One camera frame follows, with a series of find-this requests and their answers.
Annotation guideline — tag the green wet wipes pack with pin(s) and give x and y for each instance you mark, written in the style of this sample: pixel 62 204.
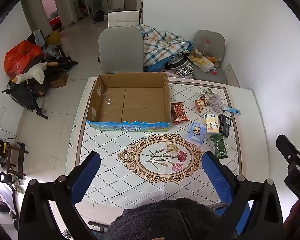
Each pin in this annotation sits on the green wet wipes pack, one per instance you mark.
pixel 219 146

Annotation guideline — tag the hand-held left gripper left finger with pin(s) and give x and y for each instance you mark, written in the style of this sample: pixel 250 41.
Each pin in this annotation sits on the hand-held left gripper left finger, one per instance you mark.
pixel 86 177

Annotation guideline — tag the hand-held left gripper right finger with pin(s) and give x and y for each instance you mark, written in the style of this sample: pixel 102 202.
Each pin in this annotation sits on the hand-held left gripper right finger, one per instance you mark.
pixel 216 175

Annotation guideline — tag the plaid blanket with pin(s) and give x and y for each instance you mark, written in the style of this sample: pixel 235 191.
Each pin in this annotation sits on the plaid blanket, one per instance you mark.
pixel 160 47

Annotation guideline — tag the yellow tissue pack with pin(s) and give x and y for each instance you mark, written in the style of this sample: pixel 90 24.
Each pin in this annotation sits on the yellow tissue pack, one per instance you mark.
pixel 211 123

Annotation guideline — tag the white chair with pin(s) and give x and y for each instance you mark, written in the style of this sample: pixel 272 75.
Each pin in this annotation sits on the white chair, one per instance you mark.
pixel 123 18

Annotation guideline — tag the white goose plush toy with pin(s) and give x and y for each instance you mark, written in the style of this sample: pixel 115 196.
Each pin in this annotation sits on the white goose plush toy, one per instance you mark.
pixel 36 72

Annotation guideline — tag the yellow bag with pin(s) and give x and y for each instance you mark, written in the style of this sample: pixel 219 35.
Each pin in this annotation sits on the yellow bag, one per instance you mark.
pixel 53 38

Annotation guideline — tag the pink clothes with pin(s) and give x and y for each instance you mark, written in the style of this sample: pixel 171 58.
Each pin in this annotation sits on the pink clothes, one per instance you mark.
pixel 180 75

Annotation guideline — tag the small brown cardboard box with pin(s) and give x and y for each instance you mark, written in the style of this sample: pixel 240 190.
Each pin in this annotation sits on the small brown cardboard box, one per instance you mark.
pixel 60 80

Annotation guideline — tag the light blue cloth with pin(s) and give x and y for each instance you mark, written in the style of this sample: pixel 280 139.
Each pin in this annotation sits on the light blue cloth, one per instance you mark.
pixel 39 38

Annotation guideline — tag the black packet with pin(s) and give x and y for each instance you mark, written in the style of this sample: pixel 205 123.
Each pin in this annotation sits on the black packet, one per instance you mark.
pixel 225 125

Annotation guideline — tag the dark wooden chair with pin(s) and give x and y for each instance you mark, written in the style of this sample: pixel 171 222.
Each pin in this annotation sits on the dark wooden chair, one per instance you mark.
pixel 12 152

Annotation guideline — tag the clear plastic bottle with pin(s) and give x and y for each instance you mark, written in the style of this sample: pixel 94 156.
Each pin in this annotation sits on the clear plastic bottle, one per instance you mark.
pixel 206 47

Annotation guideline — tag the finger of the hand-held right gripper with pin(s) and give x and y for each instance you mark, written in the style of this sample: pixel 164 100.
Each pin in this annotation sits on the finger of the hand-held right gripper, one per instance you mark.
pixel 288 152

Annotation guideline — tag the lavender cloth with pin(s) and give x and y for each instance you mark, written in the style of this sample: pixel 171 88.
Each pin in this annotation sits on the lavender cloth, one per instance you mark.
pixel 216 102

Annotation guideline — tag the orange snack packet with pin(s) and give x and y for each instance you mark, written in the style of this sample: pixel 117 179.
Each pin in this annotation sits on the orange snack packet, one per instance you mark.
pixel 200 105

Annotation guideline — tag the orange plastic bag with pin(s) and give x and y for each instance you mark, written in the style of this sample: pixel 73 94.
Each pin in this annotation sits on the orange plastic bag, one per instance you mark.
pixel 20 57

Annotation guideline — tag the black folded stroller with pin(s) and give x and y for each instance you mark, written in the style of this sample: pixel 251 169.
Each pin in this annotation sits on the black folded stroller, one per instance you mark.
pixel 25 95

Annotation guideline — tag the blue tissue pack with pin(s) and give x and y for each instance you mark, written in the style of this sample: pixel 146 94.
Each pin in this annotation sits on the blue tissue pack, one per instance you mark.
pixel 197 133

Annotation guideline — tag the black and white patterned bag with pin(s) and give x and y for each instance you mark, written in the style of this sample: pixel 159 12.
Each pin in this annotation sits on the black and white patterned bag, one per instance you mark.
pixel 181 66

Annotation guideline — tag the person's dark fleece clothing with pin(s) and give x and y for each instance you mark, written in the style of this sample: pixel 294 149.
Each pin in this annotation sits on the person's dark fleece clothing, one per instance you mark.
pixel 165 220

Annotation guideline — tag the grey cushioned chair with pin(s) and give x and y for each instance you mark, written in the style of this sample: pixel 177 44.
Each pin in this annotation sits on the grey cushioned chair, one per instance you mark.
pixel 212 36

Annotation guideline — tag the light blue tube packet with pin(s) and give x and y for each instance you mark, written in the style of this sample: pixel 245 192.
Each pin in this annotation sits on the light blue tube packet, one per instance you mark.
pixel 232 110

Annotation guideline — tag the grey ribbed chair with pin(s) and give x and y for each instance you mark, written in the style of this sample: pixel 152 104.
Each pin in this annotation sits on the grey ribbed chair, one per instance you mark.
pixel 121 50

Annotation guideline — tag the yellow snack package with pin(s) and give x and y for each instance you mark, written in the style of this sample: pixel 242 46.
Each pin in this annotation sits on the yellow snack package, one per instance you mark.
pixel 202 63

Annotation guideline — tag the red snack packet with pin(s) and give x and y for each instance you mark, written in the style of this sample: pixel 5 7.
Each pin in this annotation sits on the red snack packet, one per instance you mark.
pixel 179 113

